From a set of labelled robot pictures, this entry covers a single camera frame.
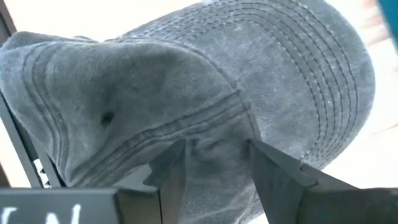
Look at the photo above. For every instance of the teal object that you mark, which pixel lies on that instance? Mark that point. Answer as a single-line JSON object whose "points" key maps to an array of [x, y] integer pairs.
{"points": [[390, 18]]}

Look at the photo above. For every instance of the white perforated strip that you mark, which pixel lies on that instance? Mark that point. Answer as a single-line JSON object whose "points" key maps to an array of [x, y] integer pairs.
{"points": [[42, 174]]}

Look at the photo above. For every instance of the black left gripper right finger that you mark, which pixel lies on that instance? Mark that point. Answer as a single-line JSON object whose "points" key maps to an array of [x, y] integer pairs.
{"points": [[311, 205]]}

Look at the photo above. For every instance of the washed grey baseball cap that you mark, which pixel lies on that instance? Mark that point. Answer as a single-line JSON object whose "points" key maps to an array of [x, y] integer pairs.
{"points": [[186, 77]]}

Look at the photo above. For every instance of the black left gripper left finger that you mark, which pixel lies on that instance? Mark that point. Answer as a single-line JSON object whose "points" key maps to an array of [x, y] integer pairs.
{"points": [[77, 205]]}

